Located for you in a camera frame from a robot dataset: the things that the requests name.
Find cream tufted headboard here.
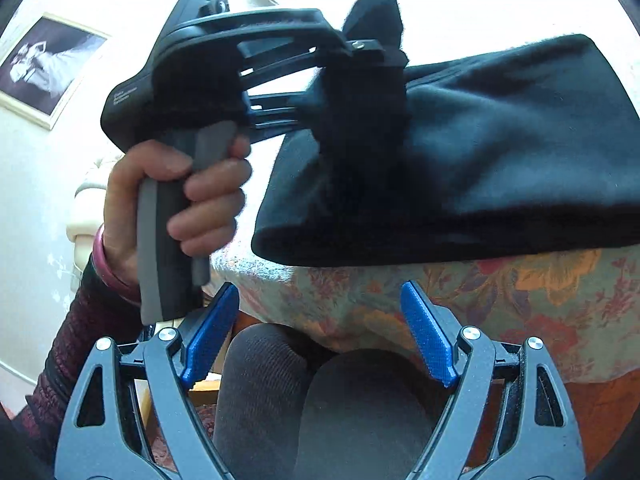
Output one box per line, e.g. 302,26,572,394
64,155,118,301

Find framed wall picture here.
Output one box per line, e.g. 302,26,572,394
0,11,112,132

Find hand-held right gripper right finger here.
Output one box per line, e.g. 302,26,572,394
400,280,587,480

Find person's left forearm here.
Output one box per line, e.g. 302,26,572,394
10,252,143,480

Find floral bedspread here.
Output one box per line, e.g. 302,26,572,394
207,246,640,391

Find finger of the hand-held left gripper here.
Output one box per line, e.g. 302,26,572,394
235,7,408,73
245,91,323,143

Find person's left hand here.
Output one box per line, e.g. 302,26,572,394
102,135,252,291

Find pink bracelet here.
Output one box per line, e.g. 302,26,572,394
92,222,142,306

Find black pants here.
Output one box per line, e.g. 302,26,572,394
250,0,640,267

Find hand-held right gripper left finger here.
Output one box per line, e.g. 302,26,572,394
54,281,241,480

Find person's left leg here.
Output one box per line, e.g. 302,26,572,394
215,324,331,480

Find person's grey-trousered knees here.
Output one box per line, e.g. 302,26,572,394
292,347,451,480

